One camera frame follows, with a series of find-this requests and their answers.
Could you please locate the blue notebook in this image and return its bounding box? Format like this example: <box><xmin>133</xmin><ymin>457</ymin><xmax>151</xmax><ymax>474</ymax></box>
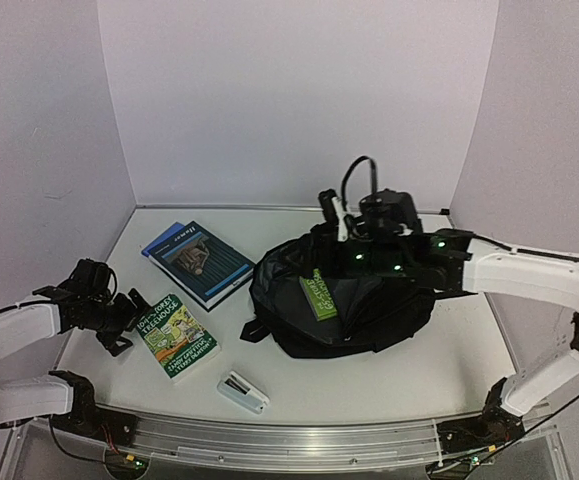
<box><xmin>141</xmin><ymin>222</ymin><xmax>185</xmax><ymax>257</ymax></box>

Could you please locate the aluminium mounting rail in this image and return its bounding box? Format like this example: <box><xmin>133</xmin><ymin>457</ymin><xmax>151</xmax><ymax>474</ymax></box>
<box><xmin>16</xmin><ymin>384</ymin><xmax>558</xmax><ymax>469</ymax></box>

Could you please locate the dark blue hardcover book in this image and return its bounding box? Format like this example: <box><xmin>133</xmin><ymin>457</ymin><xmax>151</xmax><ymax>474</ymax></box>
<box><xmin>146</xmin><ymin>221</ymin><xmax>256</xmax><ymax>312</ymax></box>

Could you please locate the black student backpack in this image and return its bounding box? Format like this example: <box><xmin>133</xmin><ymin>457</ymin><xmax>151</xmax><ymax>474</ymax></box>
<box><xmin>238</xmin><ymin>227</ymin><xmax>470</xmax><ymax>359</ymax></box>

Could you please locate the white stapler box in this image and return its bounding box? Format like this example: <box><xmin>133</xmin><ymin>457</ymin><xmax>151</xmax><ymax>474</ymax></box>
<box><xmin>217</xmin><ymin>371</ymin><xmax>270</xmax><ymax>414</ymax></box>

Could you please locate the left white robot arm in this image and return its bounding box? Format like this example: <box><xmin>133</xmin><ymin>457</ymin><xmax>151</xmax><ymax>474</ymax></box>
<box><xmin>0</xmin><ymin>258</ymin><xmax>152</xmax><ymax>447</ymax></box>

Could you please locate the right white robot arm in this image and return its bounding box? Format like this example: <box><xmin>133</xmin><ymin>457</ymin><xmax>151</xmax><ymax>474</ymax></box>
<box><xmin>311</xmin><ymin>189</ymin><xmax>579</xmax><ymax>452</ymax></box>

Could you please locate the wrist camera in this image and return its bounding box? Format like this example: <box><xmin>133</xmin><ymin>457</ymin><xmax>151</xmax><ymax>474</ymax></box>
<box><xmin>359</xmin><ymin>189</ymin><xmax>423</xmax><ymax>238</ymax></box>
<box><xmin>32</xmin><ymin>286</ymin><xmax>68</xmax><ymax>301</ymax></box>

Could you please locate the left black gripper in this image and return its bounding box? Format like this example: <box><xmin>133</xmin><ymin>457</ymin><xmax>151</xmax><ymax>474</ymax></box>
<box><xmin>85</xmin><ymin>287</ymin><xmax>154</xmax><ymax>356</ymax></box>

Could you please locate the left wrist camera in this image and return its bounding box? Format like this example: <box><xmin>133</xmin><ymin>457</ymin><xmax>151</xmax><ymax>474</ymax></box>
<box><xmin>32</xmin><ymin>286</ymin><xmax>68</xmax><ymax>301</ymax></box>

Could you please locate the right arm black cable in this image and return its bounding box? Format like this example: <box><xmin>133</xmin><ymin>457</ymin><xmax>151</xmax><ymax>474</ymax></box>
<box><xmin>518</xmin><ymin>369</ymin><xmax>579</xmax><ymax>441</ymax></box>

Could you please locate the green paperback book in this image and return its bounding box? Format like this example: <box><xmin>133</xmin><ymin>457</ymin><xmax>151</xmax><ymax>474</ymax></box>
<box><xmin>299</xmin><ymin>269</ymin><xmax>338</xmax><ymax>321</ymax></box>
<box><xmin>136</xmin><ymin>294</ymin><xmax>221</xmax><ymax>382</ymax></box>

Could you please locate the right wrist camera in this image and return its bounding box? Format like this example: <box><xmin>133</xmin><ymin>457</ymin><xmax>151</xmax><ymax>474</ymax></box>
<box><xmin>359</xmin><ymin>189</ymin><xmax>423</xmax><ymax>238</ymax></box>

